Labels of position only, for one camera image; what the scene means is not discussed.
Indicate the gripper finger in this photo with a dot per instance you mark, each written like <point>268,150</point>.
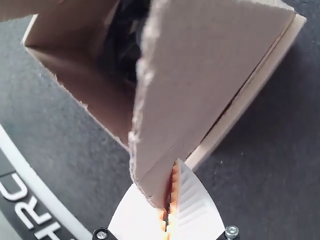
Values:
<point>135,220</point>
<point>195,212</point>

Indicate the cardboard box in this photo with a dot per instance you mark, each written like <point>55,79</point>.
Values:
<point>200,75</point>

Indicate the black mat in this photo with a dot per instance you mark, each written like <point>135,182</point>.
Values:
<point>262,175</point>

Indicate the black square fan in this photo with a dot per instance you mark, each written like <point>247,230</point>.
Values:
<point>122,50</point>

